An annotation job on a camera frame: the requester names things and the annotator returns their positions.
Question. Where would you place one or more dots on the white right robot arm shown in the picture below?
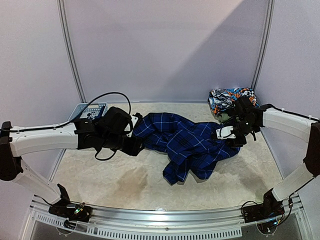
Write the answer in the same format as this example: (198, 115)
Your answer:
(294, 141)

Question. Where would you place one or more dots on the right aluminium corner post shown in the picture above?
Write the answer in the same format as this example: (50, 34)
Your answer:
(264, 43)

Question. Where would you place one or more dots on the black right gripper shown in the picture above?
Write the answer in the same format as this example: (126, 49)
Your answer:
(235, 141)

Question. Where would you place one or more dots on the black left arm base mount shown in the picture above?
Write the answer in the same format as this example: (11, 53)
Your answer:
(71, 211)

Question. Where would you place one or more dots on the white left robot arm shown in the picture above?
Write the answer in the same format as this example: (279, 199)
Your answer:
(77, 135)

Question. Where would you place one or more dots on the left aluminium corner post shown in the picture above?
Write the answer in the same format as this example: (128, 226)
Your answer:
(61, 5)

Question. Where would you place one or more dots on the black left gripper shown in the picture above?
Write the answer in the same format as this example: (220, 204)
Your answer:
(133, 149)

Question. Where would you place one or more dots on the aluminium front frame rail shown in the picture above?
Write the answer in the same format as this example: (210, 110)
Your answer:
(108, 223)

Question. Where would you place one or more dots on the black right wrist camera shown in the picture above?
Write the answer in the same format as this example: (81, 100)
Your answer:
(243, 105)

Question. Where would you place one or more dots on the blue plaid flannel shirt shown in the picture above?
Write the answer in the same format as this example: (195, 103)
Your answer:
(189, 145)

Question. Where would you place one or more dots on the navy cartoon print t-shirt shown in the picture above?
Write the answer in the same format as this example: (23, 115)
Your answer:
(92, 113)

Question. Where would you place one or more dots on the light blue perforated plastic basket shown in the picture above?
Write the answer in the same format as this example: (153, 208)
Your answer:
(82, 107)

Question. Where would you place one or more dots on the olive green folded garment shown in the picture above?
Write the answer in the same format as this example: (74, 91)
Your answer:
(224, 116)

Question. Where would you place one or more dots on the colourful patterned folded shorts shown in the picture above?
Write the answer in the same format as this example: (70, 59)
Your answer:
(222, 100)

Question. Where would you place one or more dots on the aluminium corner post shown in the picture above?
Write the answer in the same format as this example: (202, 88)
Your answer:
(61, 5)
(264, 43)

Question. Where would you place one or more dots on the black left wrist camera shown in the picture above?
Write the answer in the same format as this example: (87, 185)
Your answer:
(119, 122)

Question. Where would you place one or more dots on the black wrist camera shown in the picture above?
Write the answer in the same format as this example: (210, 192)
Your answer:
(119, 122)
(243, 105)

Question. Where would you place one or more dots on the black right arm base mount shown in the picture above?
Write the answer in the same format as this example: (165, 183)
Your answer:
(269, 208)

